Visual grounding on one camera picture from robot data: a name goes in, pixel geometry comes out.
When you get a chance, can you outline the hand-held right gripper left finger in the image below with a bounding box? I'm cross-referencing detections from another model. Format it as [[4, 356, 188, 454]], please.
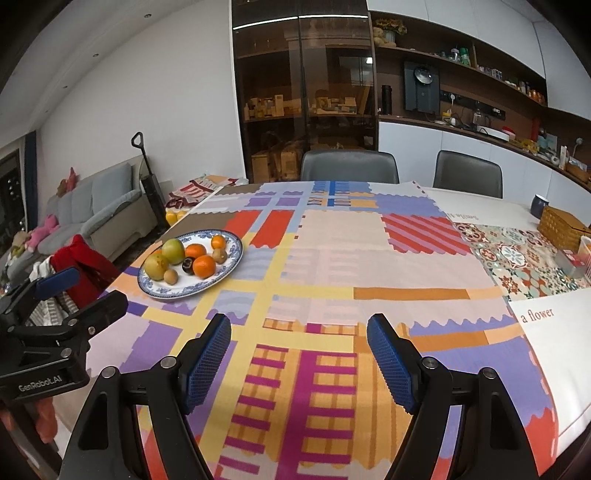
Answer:
[[60, 314, 232, 480]]

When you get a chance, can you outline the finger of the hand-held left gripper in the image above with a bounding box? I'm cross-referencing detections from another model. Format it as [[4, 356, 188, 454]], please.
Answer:
[[14, 290, 129, 357], [0, 267, 80, 320]]

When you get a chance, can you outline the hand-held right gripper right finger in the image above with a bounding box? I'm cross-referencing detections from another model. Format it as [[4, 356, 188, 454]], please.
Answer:
[[367, 313, 539, 480]]

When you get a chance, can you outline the yellow pear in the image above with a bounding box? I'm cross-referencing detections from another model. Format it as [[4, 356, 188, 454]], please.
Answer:
[[144, 251, 170, 281]]

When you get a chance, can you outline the blue and white plate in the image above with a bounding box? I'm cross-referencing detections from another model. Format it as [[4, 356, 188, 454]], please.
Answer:
[[137, 229, 244, 301]]

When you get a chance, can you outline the green apple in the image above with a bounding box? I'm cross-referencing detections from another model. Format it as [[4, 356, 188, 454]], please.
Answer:
[[161, 237, 186, 265]]

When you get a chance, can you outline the large orange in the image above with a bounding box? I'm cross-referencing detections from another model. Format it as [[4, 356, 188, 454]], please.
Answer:
[[192, 255, 217, 278]]

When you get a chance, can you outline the striped cloth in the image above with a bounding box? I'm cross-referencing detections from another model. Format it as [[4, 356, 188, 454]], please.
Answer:
[[28, 258, 88, 324]]

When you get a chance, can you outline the red garment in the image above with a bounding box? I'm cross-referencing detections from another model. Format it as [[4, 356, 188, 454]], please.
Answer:
[[50, 234, 121, 308]]

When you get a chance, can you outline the pink plush toy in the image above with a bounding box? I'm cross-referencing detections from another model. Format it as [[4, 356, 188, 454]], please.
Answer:
[[25, 215, 61, 252]]

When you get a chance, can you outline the grey sofa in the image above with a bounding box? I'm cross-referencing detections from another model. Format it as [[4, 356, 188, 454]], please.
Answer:
[[25, 161, 158, 259]]

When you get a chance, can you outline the plush toy on sofa back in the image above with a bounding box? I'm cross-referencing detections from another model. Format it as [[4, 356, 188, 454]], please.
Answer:
[[58, 167, 79, 197]]

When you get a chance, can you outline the colourful patchwork tablecloth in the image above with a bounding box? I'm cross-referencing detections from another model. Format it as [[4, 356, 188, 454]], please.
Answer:
[[85, 180, 559, 480]]

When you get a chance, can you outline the black upright vacuum cleaner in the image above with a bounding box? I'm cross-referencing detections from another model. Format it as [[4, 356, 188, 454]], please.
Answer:
[[131, 131, 168, 229]]

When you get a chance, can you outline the folded patchwork cloth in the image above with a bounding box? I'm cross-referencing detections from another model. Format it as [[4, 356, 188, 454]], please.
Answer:
[[167, 174, 241, 208]]

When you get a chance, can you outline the white tile-print tablecloth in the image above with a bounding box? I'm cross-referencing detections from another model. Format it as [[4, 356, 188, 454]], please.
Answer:
[[422, 185, 591, 462]]

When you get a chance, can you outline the grey dining chair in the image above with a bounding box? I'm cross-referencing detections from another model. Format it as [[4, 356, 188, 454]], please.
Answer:
[[433, 150, 503, 199], [300, 150, 400, 184]]

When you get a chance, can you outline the wicker basket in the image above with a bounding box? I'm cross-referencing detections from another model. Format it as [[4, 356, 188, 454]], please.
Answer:
[[538, 205, 591, 252]]

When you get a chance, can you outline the black water dispenser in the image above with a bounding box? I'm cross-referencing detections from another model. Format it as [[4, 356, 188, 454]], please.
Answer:
[[404, 61, 441, 114]]

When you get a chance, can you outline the glass door cabinet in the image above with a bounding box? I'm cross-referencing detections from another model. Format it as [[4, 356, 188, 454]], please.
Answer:
[[231, 0, 379, 183]]

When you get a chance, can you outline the sunflower bouquet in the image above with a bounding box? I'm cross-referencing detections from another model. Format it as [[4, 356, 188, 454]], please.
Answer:
[[374, 17, 407, 35]]

